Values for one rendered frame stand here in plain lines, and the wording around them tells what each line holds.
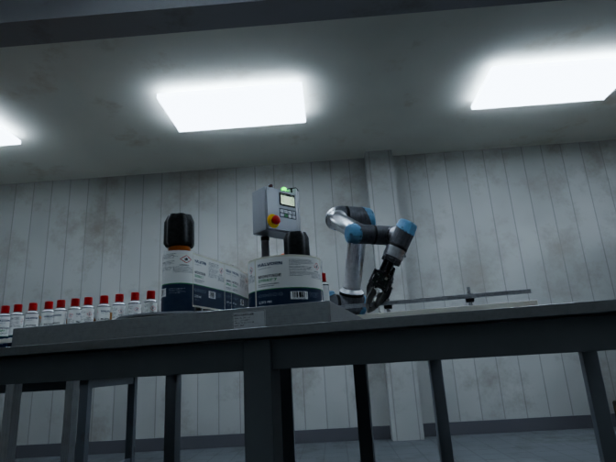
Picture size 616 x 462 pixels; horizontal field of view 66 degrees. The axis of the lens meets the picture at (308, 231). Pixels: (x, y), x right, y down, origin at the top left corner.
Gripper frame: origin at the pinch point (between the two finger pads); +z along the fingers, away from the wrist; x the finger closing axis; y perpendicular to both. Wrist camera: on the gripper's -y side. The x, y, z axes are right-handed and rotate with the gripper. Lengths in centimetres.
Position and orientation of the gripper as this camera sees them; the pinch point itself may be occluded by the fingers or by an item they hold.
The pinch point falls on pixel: (369, 309)
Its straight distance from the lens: 177.1
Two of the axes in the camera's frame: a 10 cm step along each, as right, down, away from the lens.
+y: -2.5, -2.5, -9.4
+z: -4.3, 8.9, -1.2
